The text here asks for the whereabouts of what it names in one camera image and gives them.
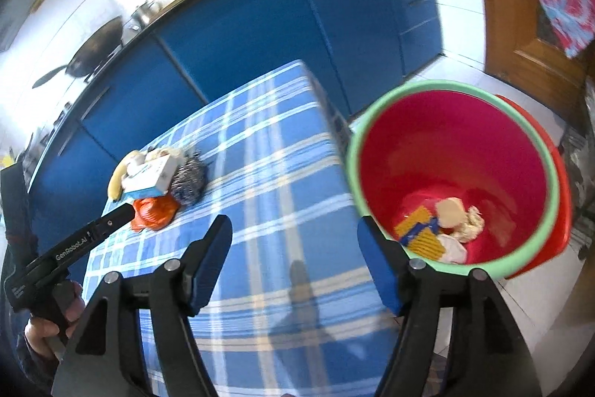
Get white foam block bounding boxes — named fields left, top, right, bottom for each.
left=435, top=197, right=467, bottom=230

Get wooden door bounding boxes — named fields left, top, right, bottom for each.
left=462, top=0, right=595, bottom=123

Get large yellow foam fruit net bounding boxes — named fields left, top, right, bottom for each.
left=409, top=230, right=444, bottom=258

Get red plastic stool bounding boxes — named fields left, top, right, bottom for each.
left=495, top=94, right=573, bottom=270

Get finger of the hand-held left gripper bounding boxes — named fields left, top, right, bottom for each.
left=90, top=204, right=136, bottom=240

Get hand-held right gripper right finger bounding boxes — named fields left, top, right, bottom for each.
left=357, top=215, right=542, bottom=397

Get blue plaid tablecloth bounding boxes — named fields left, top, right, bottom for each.
left=86, top=60, right=405, bottom=397

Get metal teapot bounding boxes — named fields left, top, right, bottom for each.
left=132, top=0, right=163, bottom=26

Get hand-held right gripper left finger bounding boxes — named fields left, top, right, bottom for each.
left=50, top=215, right=233, bottom=397

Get blue base cabinets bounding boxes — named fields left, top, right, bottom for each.
left=19, top=0, right=442, bottom=212

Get black wok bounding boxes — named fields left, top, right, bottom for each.
left=32, top=16, right=125, bottom=90

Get steel wool scrubber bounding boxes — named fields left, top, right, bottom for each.
left=170, top=150, right=208, bottom=205

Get white tissue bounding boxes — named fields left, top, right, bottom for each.
left=453, top=205, right=485, bottom=243

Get blue sponge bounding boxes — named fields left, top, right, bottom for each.
left=401, top=218, right=440, bottom=246

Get orange plastic bag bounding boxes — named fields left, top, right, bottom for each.
left=131, top=195, right=181, bottom=231

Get black wire rack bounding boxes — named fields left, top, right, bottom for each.
left=560, top=81, right=595, bottom=263

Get teal and white carton box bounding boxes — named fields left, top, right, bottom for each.
left=122, top=155, right=180, bottom=195

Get small yellow foam fruit net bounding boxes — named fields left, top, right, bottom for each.
left=395, top=206, right=431, bottom=237

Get red bucket with green rim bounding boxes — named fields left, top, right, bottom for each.
left=345, top=80, right=561, bottom=281

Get person's left hand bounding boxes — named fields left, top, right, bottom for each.
left=25, top=281, right=87, bottom=356

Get yellow banana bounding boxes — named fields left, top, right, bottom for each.
left=108, top=150, right=142, bottom=199

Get white plastic bag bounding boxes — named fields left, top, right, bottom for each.
left=437, top=234, right=468, bottom=265

